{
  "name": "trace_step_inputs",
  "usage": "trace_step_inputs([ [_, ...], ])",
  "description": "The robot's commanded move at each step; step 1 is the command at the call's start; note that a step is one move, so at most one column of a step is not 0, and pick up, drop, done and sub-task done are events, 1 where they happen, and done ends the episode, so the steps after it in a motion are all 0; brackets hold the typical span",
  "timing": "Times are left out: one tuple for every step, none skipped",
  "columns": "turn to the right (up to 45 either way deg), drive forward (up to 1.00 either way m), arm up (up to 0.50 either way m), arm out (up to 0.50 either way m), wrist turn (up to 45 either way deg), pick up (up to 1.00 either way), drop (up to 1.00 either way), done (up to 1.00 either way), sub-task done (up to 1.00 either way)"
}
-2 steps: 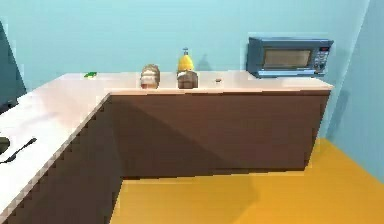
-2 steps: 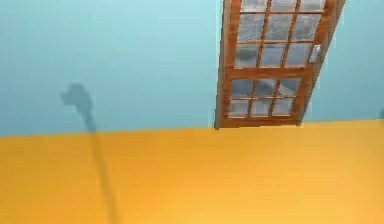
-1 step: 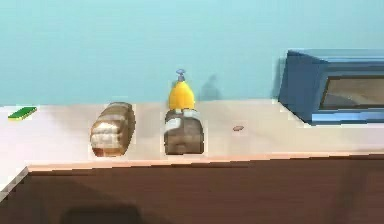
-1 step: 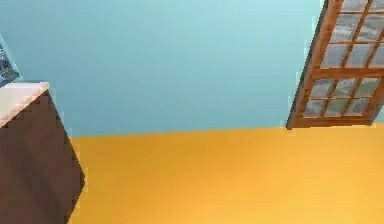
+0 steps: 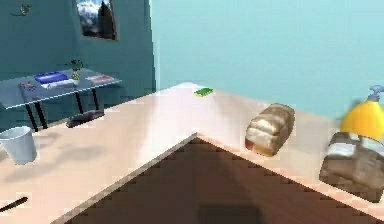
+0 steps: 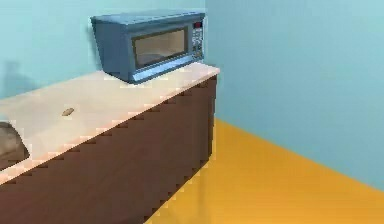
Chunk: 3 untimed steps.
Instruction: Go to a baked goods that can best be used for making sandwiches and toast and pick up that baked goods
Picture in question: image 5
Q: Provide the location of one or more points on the blue book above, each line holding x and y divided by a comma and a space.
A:
50, 77

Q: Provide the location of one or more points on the small potted plant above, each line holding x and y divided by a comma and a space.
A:
76, 69

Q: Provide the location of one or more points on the small purple object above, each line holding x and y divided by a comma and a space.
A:
28, 86

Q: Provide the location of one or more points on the glass table with black legs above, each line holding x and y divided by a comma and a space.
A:
56, 91

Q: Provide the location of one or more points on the black knife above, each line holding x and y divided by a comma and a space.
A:
14, 203

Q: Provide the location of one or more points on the green sponge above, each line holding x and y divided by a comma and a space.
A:
203, 92

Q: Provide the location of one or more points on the framed mountain picture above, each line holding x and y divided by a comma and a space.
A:
97, 19

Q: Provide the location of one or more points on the dark wall ornament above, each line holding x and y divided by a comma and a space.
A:
22, 10

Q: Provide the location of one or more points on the brown bread loaf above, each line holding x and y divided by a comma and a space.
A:
270, 128

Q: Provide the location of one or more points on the white book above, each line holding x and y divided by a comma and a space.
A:
59, 84

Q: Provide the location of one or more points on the white cup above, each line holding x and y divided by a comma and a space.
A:
19, 145

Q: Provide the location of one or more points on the yellow spray bottle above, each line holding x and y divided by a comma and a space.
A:
365, 120

